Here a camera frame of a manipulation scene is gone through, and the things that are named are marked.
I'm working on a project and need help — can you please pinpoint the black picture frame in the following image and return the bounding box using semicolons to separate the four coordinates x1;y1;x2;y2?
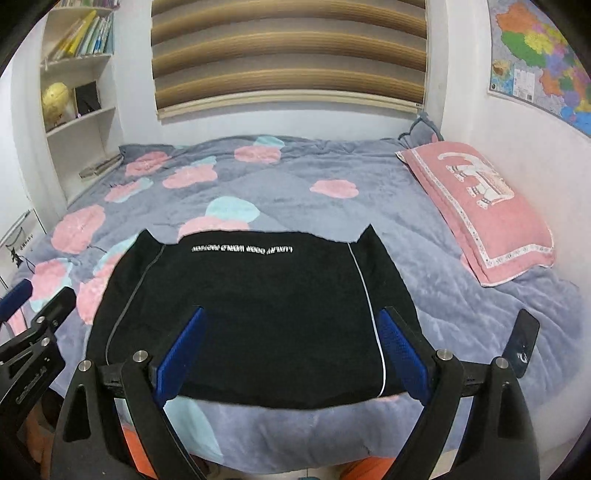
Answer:
73;81;103;117

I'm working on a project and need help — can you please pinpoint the white printed board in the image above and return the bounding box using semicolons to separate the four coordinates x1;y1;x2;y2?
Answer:
0;210;44;282

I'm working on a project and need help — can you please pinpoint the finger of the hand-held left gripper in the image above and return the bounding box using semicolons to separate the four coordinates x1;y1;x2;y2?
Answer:
28;286;77;344
0;278;34;326

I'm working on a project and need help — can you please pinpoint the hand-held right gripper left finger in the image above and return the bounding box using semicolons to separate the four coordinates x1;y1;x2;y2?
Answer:
48;307;207;480

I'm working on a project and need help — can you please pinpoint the grey floral blanket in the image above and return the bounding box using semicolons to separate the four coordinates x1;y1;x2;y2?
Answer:
9;113;587;474

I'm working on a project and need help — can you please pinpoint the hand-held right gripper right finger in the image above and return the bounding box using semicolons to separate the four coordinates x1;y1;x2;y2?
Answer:
375;307;542;480

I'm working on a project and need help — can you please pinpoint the pink pillow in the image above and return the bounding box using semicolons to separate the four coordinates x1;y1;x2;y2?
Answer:
396;141;556;289

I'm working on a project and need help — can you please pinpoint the black hoodie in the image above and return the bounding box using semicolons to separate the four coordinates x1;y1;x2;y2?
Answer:
85;224;423;411

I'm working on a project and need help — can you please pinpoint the brown striped window blind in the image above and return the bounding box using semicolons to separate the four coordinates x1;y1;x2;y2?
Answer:
151;0;428;121

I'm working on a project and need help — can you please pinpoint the yellow globe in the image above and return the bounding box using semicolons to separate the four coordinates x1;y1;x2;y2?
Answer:
41;82;71;126

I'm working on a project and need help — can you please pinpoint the row of books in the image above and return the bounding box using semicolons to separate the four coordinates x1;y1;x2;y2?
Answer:
48;0;120;62

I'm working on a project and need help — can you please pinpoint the colourful wall map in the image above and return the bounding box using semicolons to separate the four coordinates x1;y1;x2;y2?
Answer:
486;0;591;138

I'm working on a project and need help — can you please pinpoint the flat lying book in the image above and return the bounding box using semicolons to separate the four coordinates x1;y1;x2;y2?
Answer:
78;154;123;181

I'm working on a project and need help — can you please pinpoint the black phone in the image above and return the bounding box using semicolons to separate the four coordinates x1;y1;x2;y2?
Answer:
501;308;541;380

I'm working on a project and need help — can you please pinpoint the white bookshelf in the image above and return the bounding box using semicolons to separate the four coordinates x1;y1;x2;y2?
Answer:
39;0;124;204

